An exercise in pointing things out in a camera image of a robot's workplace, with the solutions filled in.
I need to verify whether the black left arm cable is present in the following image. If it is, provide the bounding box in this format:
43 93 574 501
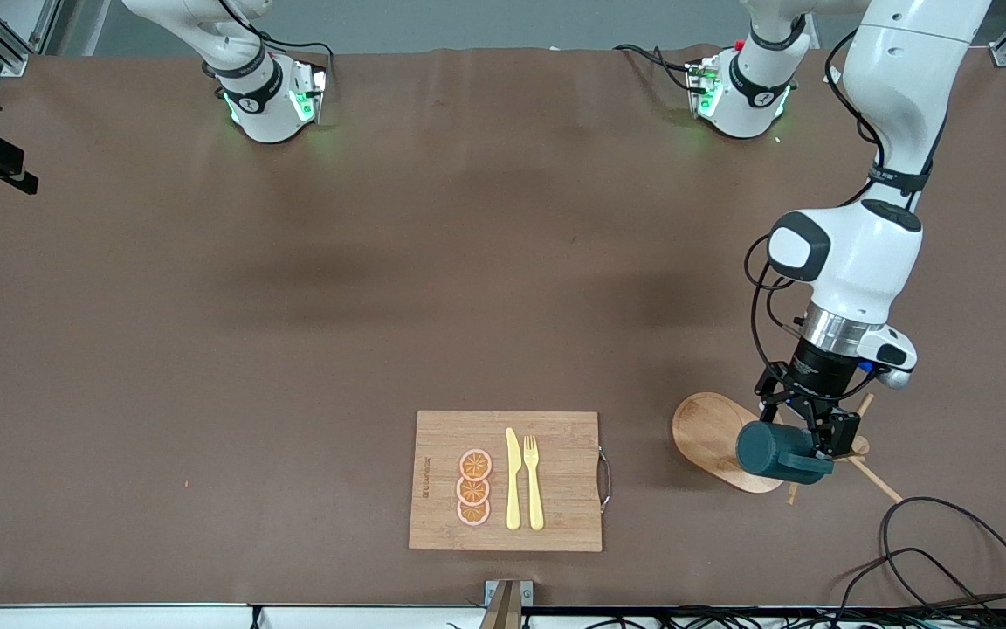
746 31 888 372

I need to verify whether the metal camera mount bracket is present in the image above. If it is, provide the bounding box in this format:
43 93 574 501
479 579 534 629

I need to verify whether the black left base cable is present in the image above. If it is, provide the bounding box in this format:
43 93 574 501
612 44 698 93

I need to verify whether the wooden mug tree stand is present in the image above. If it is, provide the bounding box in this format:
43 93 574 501
672 392 904 506

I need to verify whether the teal mug with yellow inside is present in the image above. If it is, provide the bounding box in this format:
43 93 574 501
736 421 834 486

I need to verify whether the looped black cable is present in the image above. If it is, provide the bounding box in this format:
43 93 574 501
830 496 1006 617

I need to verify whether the yellow plastic fork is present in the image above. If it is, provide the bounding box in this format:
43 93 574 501
523 434 546 532

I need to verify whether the bamboo cutting board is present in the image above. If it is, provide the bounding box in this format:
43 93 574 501
408 411 613 553

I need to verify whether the yellow plastic knife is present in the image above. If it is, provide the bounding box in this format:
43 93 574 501
505 427 522 531

